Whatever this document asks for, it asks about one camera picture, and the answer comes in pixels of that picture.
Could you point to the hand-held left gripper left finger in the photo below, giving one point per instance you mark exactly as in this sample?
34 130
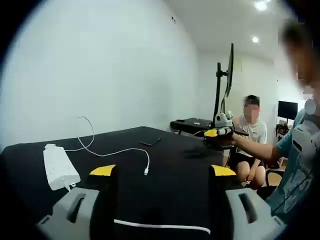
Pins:
75 207

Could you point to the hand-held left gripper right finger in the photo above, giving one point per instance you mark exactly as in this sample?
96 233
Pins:
252 212

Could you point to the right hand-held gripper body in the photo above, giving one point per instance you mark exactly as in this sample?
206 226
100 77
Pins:
223 120

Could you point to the white power strip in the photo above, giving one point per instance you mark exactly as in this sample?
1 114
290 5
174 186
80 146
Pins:
60 166

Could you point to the black phone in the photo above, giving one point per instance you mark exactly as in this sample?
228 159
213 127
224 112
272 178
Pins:
150 141

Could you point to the black flat case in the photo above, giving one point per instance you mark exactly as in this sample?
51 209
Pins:
190 123

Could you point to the black office chair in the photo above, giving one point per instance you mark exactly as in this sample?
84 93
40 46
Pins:
272 172

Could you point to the black computer monitor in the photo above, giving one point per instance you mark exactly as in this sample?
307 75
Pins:
230 72

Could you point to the cluttered shelf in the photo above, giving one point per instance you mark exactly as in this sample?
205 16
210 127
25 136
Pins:
282 129

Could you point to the small black monitor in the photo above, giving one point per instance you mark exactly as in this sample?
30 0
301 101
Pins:
287 109

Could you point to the black table cover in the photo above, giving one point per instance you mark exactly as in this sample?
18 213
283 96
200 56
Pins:
160 180

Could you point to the white chest device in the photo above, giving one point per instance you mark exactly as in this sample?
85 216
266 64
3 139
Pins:
303 140

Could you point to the round ceiling light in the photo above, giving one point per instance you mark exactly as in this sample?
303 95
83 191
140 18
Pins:
255 39

